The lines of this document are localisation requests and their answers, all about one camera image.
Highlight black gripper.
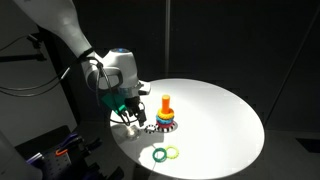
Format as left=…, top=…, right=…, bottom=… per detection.
left=121, top=94, right=148, bottom=128

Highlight clear plastic ring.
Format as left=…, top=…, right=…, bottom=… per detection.
left=124, top=125, right=142, bottom=141

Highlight black white striped ring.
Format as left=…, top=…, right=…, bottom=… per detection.
left=144, top=123, right=158, bottom=134

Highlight purple clamp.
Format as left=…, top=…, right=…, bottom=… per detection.
left=59, top=132, right=80, bottom=150

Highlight grey metal vertical pole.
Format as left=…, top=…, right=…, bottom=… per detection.
left=164, top=0, right=172, bottom=80

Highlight grey perforated breadboard plate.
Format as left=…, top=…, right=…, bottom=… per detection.
left=39, top=146, right=74, bottom=180

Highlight blue ring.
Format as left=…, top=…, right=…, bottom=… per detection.
left=155, top=115, right=175, bottom=125

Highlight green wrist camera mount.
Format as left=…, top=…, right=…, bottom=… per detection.
left=101, top=92, right=128, bottom=115

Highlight red ring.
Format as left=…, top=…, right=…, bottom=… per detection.
left=155, top=120, right=175, bottom=130

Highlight orange bumpy ring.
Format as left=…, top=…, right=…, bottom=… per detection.
left=156, top=108, right=176, bottom=121

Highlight colourful ring stacker toy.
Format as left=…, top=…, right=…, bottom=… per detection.
left=154, top=94, right=177, bottom=134

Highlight teal green ring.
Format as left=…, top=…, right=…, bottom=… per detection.
left=152, top=147, right=168, bottom=164

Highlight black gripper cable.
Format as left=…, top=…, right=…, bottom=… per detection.
left=84, top=54, right=141, bottom=127

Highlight lime green toothed ring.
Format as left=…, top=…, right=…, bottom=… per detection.
left=165, top=145, right=180, bottom=160

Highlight orange clamp handle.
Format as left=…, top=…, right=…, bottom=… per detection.
left=54, top=147, right=70, bottom=157

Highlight black hanging cable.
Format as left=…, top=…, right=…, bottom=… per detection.
left=0, top=34, right=72, bottom=98

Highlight black camera bracket arm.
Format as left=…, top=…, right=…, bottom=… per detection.
left=0, top=33, right=48, bottom=64

